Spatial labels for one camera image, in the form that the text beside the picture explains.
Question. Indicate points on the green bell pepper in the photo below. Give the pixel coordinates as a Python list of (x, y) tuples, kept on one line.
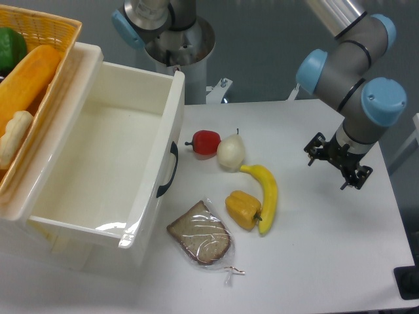
[(13, 49)]

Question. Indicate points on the yellow banana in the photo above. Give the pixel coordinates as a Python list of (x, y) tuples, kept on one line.
[(270, 195)]

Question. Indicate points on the red bell pepper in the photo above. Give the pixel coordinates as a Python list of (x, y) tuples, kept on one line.
[(204, 144)]

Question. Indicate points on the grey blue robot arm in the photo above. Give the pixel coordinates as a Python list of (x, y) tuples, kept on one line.
[(369, 107)]

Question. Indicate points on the yellow wicker basket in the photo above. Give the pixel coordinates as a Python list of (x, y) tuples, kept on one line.
[(37, 28)]

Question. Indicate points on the white mounting bracket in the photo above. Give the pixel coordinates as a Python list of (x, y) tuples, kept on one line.
[(218, 94)]

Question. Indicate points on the pale bread roll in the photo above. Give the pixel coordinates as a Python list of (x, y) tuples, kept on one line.
[(14, 132)]

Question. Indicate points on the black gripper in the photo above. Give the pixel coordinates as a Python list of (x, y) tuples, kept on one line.
[(354, 174)]

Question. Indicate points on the black object at edge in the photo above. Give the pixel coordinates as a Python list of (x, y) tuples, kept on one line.
[(407, 281)]

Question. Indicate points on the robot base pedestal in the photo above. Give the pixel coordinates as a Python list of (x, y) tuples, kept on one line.
[(173, 36)]

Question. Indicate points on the bagged brown bread slice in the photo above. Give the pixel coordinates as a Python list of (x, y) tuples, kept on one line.
[(205, 240)]

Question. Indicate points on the orange baguette loaf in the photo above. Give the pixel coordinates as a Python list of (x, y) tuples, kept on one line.
[(27, 80)]

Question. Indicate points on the pale white pear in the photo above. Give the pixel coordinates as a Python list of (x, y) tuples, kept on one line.
[(231, 152)]

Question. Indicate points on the yellow bell pepper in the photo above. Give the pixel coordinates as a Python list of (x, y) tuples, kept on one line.
[(244, 209)]

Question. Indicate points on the white plastic drawer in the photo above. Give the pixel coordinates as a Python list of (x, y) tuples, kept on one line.
[(102, 188)]

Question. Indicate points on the black drawer handle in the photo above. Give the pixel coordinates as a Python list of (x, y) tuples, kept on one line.
[(169, 176)]

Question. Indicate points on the white drawer cabinet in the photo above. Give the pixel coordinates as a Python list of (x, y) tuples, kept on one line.
[(19, 235)]

